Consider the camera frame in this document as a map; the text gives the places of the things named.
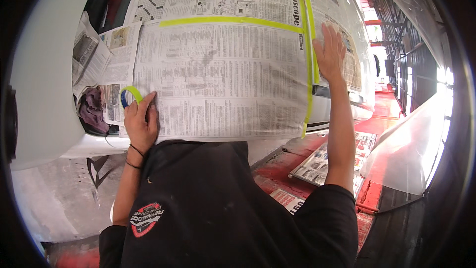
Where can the person's right hand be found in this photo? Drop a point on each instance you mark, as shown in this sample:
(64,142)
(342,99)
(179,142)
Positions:
(330,61)

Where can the person's left hand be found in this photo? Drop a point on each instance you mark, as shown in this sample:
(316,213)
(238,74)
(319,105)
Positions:
(138,128)

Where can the yellow-green masking tape roll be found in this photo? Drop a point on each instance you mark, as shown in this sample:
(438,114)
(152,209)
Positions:
(133,93)

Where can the newspaper sheet with photos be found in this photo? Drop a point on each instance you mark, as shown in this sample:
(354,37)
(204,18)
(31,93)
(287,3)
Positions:
(334,3)

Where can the large newspaper sheet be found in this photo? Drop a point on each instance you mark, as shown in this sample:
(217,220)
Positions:
(223,82)

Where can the long yellow-green tape strip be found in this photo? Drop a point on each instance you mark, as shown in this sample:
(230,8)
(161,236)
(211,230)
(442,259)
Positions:
(308,82)

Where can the black tyre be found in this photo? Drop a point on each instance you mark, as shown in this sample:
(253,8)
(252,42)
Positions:
(376,65)

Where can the purple cloth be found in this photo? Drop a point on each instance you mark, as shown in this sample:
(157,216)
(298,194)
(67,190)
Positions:
(93,110)

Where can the small colour-photo newspaper sheet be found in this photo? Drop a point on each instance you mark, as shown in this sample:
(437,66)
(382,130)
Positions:
(121,59)

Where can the black metal gate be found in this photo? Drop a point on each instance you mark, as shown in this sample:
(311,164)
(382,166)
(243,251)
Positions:
(412,67)

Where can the crumpled newspaper sheet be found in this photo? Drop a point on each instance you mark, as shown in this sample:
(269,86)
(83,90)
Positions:
(87,54)

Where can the stack of newspapers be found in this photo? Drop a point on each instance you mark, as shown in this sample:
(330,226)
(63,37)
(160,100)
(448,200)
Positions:
(316,163)

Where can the white car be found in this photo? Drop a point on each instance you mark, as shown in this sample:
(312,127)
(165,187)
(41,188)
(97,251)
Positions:
(44,82)

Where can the clear plastic sheet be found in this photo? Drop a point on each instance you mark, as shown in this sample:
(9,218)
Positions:
(405,149)

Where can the person's body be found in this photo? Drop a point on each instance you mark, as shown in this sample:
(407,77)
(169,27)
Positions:
(223,208)

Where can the white paper with red label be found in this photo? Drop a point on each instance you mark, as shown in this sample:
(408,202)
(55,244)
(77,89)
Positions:
(288,200)

